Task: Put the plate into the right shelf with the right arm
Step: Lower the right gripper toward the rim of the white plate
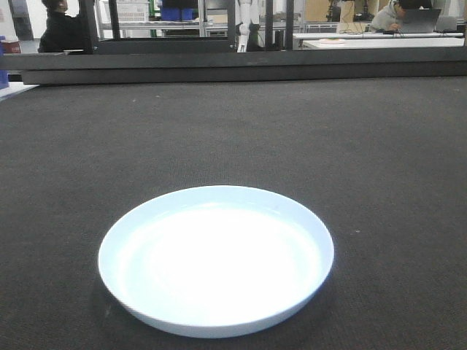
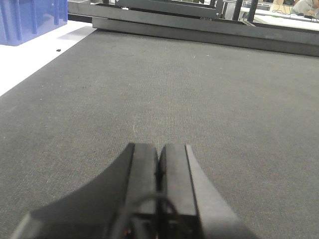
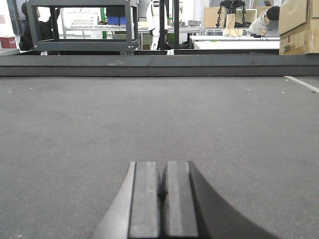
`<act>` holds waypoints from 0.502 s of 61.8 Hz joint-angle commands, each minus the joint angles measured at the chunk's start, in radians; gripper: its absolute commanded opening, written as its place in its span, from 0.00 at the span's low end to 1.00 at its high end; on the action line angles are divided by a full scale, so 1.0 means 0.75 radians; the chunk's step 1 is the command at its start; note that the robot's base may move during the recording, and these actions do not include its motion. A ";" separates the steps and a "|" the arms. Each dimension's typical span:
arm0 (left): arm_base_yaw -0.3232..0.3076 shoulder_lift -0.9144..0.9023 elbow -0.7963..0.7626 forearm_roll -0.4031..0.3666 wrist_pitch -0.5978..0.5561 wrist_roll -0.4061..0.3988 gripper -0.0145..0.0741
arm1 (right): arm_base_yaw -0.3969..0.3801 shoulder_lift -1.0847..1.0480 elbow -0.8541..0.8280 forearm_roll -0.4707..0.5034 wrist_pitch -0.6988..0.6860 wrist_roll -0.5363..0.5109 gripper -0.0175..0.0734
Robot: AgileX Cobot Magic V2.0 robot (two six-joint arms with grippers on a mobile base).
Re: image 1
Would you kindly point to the light blue round tray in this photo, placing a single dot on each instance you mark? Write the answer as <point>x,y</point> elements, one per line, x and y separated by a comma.
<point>216,261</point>

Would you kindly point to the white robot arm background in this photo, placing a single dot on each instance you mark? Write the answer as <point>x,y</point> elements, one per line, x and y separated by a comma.
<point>246,14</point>

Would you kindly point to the white background table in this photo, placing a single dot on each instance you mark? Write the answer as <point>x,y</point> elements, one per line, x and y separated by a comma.
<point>329,41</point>

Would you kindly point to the background metal shelving rack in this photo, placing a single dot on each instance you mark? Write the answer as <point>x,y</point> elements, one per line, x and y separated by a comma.
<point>164,19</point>

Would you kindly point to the seated person in grey hoodie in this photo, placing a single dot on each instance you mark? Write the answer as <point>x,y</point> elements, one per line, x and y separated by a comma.
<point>389,18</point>

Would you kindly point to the person in black jacket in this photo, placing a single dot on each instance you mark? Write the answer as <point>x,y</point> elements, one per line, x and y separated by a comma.
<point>63,32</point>

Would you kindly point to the grey laptop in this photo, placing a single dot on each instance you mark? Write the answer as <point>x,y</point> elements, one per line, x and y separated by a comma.
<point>419,21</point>

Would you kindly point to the blue bin far left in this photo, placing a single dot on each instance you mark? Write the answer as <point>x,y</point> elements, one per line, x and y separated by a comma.
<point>4,80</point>

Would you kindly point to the red box far left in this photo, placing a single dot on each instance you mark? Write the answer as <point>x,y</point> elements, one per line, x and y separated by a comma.
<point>10,46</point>

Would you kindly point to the black metal frame rail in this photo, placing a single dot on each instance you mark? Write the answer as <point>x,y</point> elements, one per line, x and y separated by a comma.
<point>60,69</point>

